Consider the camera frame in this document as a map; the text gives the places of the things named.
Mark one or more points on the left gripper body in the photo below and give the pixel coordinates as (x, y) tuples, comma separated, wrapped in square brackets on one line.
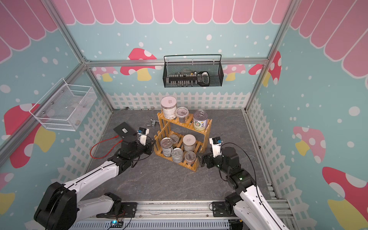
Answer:
[(141, 149)]

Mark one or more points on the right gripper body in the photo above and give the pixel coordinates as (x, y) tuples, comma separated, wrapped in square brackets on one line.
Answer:
[(217, 161)]

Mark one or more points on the tall silver green can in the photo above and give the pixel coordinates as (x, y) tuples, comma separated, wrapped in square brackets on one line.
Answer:
[(167, 146)]

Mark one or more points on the green label pull-tab can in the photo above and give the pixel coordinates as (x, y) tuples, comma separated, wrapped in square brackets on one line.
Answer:
[(200, 120)]

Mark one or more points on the large white lid can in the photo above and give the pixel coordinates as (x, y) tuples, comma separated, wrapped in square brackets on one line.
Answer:
[(169, 107)]

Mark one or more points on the clear plastic seed jar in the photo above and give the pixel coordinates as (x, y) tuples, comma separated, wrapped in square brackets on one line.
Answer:
[(182, 113)]

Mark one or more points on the short silver can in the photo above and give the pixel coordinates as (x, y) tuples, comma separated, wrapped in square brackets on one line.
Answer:
[(177, 155)]

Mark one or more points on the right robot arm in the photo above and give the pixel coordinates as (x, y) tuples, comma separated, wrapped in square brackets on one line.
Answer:
[(247, 202)]

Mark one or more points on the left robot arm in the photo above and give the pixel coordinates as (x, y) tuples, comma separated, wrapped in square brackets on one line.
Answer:
[(63, 205)]

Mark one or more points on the red seed plastic jar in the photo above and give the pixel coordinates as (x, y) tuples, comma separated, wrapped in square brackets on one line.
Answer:
[(190, 157)]

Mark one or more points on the white lid can lower shelf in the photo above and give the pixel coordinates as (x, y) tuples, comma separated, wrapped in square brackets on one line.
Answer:
[(189, 142)]

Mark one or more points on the clear jar back lower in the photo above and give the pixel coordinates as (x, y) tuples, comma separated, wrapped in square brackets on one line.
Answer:
[(175, 140)]

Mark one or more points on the wooden two-tier shelf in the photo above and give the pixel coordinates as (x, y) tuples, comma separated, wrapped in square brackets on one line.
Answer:
[(166, 131)]

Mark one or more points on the metal valve fitting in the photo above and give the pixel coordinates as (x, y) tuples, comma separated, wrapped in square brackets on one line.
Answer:
[(152, 123)]

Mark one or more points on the small green circuit board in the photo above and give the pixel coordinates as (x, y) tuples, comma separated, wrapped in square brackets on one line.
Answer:
[(116, 224)]

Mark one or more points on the items in black basket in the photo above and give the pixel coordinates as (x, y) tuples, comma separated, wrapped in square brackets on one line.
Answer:
[(192, 79)]

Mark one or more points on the black network switch box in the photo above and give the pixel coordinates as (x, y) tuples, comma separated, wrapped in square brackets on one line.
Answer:
[(126, 132)]

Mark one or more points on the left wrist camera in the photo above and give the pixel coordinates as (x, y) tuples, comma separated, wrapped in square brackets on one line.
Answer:
[(143, 135)]

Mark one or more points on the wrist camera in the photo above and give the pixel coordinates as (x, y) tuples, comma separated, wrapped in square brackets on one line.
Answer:
[(216, 144), (143, 135)]

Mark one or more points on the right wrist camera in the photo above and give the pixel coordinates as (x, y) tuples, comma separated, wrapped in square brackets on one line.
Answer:
[(216, 144)]

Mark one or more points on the white wire basket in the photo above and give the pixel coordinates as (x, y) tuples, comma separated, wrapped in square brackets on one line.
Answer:
[(64, 106)]

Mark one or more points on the black wire mesh basket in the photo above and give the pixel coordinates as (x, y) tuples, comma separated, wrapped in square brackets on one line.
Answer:
[(193, 71)]

